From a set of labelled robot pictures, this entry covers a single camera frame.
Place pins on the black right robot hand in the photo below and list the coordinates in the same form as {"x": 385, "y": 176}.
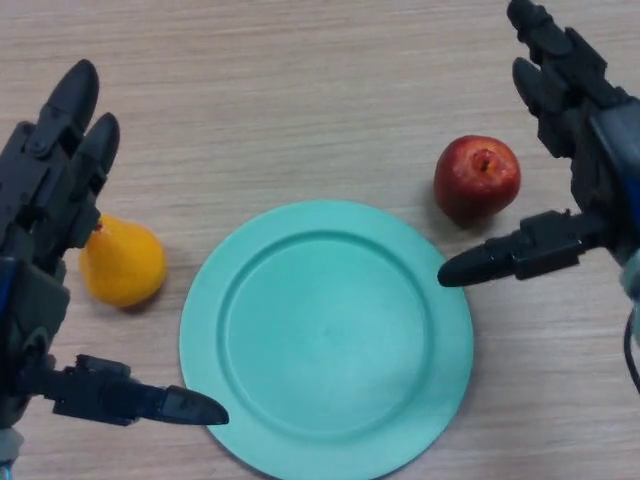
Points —
{"x": 595, "y": 150}

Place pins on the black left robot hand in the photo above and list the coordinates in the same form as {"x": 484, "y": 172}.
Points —
{"x": 40, "y": 175}

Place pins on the red apple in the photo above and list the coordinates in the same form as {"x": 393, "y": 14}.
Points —
{"x": 470, "y": 185}

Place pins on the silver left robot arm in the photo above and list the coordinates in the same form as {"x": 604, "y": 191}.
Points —
{"x": 7, "y": 450}

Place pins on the green round plate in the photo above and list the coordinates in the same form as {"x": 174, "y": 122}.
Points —
{"x": 325, "y": 340}

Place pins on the yellow pear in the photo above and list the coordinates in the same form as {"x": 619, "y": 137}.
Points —
{"x": 125, "y": 270}

